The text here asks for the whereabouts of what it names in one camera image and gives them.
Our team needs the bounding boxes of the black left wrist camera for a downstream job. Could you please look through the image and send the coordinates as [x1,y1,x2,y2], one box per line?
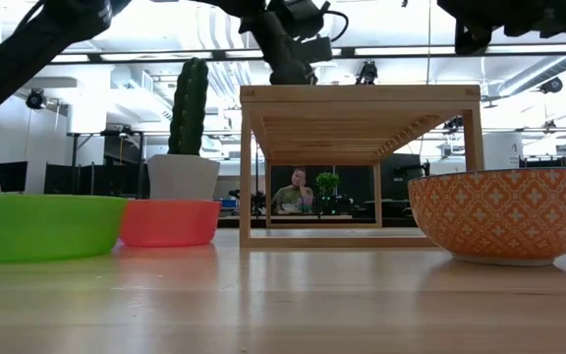
[266,0,336,64]

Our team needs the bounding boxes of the white background cabinet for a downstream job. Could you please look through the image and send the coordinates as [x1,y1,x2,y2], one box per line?
[481,131,524,171]

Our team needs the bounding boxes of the green cactus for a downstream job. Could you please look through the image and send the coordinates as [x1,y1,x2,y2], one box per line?
[167,57,210,157]

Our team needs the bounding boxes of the black ceiling spotlight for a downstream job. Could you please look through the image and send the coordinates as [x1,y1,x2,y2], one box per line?
[355,59,379,86]
[538,76,565,95]
[25,88,48,111]

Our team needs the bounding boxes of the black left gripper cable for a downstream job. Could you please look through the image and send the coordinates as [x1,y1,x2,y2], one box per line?
[323,9,351,43]

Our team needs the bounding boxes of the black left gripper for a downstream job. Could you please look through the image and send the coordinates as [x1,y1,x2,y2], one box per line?
[238,8,319,87]

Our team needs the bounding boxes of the person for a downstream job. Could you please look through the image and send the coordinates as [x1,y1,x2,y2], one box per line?
[271,166,315,215]

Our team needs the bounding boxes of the red plastic bowl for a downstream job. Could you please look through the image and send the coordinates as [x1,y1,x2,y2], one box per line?
[119,198,223,248]

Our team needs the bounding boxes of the small green potted plant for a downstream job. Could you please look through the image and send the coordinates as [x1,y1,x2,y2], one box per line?
[314,171,342,198]

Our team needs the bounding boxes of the wooden slatted shelf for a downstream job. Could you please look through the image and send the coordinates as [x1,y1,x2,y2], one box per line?
[238,84,485,249]

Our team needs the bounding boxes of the black partition screens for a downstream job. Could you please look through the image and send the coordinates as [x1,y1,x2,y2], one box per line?
[518,154,566,171]
[43,161,150,199]

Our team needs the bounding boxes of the black table frame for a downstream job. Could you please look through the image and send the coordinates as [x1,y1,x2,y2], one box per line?
[216,215,415,229]

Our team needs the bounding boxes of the large black screen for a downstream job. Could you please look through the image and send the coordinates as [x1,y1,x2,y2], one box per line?
[379,152,425,217]

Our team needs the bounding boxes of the green plastic bowl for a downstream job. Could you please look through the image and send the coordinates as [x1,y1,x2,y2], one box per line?
[0,193,129,264]

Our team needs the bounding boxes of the small black monitor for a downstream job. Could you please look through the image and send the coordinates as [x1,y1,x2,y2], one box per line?
[0,160,29,194]

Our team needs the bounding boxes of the orange patterned ceramic bowl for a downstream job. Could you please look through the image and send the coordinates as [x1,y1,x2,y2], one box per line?
[407,166,566,267]

